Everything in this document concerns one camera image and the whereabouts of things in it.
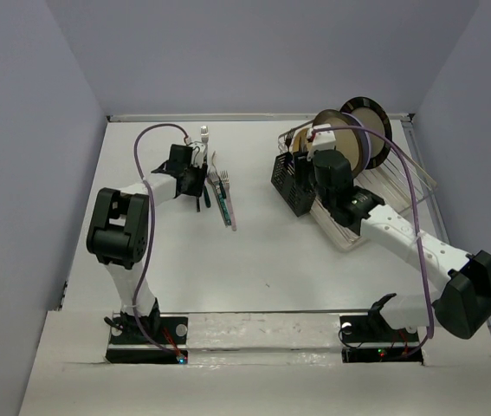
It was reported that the wire dish rack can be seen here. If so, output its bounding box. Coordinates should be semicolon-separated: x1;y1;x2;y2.
277;123;436;204

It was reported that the black handled fork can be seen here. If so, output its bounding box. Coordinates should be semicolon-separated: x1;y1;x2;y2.
282;130;295;153

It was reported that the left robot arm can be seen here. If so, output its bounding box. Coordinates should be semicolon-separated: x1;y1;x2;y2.
86;142;208;342

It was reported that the gold fork green handle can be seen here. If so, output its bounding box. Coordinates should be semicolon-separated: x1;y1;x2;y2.
203;184;211;208

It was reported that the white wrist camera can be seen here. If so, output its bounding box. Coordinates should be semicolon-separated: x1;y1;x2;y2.
307;127;336;160
184;139;208;167

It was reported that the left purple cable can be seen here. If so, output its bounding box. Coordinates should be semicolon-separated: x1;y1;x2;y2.
132;124;190;361

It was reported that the purple plate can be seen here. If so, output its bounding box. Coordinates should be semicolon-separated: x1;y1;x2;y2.
344;113;371;169

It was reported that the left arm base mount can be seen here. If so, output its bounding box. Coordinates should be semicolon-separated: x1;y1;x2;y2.
103;314;189;365

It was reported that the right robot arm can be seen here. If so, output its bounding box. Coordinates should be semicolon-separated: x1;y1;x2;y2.
293;150;491;340

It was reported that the brown rimmed beige plate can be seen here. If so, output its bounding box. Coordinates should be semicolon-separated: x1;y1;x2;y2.
313;109;364;178

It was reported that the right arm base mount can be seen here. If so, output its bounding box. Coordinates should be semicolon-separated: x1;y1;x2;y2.
338;293;423;364

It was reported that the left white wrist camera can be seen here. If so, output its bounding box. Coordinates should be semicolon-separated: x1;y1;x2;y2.
184;139;208;167

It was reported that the black patterned plate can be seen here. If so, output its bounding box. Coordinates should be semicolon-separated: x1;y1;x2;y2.
340;96;392;169

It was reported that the yellow plate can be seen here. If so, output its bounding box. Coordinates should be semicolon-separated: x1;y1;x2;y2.
291;127;313;154

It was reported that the silver fork black handle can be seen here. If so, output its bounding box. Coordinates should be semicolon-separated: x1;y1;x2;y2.
200;126;210;144

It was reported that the clear drain tray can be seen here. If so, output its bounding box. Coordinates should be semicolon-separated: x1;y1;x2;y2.
310;168;410;252

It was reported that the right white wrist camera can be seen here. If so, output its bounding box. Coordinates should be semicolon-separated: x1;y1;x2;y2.
307;127;336;160

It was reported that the black utensil caddy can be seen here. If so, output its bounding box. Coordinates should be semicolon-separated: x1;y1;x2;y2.
271;152;315;217

